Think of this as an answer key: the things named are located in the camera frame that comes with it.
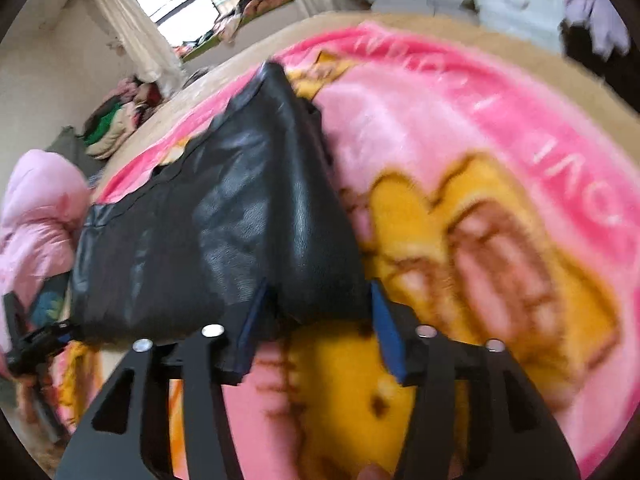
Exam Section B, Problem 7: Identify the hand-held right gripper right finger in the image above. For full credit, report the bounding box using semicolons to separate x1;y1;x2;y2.
370;281;581;480

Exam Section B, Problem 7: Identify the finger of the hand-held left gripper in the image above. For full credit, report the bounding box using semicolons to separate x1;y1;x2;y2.
27;322;83;356

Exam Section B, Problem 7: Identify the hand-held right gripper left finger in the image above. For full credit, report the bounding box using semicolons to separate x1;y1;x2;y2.
55;280;273;480

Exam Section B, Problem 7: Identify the black leather jacket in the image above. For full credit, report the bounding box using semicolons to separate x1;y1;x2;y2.
70;60;371;376

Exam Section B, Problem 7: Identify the pile of folded clothes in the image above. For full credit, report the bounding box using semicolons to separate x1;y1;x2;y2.
82;75;166;161

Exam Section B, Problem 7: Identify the heap of clothes on sill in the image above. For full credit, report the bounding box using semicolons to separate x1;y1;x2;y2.
172;0;296;58

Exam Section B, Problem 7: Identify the person's right hand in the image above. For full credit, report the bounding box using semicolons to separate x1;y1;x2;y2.
357;462;396;480

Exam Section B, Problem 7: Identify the teal leaf-print cloth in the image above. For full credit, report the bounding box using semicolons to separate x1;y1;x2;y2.
27;272;73;331

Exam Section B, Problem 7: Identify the pink quilt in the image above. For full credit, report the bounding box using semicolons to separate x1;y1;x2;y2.
0;149;93;361

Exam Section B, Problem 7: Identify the olive green pillow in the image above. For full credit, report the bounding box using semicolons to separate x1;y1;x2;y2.
47;127;101;178

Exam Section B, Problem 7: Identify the pink printed blanket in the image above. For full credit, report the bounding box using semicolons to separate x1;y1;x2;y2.
50;20;640;480

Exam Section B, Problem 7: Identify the beige bed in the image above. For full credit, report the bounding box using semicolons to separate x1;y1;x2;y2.
95;10;640;131

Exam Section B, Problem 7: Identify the dark chair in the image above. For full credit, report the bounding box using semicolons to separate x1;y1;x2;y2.
560;20;640;116

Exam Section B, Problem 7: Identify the light purple cloth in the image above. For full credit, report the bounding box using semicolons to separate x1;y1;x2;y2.
565;0;631;58

